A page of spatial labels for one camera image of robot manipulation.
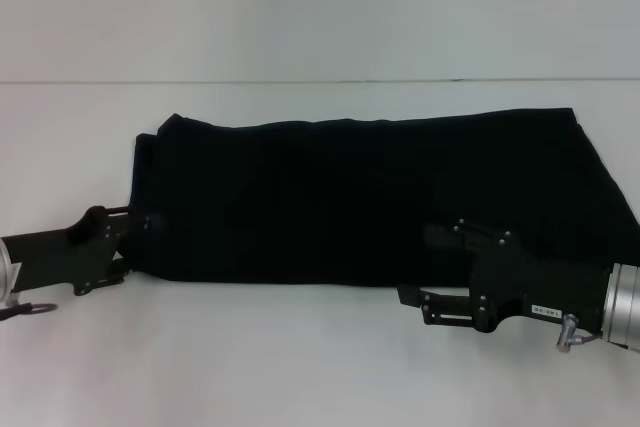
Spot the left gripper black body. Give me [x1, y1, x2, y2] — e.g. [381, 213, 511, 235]
[2, 205, 132, 297]

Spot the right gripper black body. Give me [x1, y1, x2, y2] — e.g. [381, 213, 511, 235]
[468, 232, 619, 336]

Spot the black shirt with FREE print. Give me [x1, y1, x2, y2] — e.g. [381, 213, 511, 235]
[119, 106, 640, 294]

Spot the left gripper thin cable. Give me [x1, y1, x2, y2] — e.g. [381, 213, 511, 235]
[0, 300, 59, 322]

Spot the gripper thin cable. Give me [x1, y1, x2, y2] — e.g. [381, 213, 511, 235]
[0, 300, 59, 322]
[574, 325, 607, 344]

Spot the right gripper thin cable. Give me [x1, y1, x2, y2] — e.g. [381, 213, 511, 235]
[574, 325, 607, 344]

